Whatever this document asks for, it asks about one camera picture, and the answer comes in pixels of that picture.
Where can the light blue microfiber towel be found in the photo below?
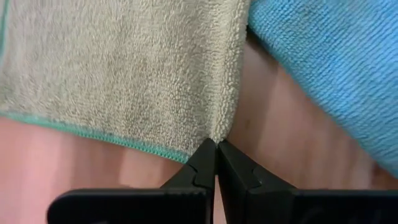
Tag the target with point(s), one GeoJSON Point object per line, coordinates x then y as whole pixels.
{"type": "Point", "coordinates": [335, 62]}

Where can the light green microfiber towel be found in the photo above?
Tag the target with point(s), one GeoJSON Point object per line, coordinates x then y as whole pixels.
{"type": "Point", "coordinates": [124, 68]}

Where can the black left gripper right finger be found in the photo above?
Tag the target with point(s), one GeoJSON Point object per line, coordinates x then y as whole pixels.
{"type": "Point", "coordinates": [242, 180]}

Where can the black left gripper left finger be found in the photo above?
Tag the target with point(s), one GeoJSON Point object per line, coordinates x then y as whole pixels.
{"type": "Point", "coordinates": [199, 174]}

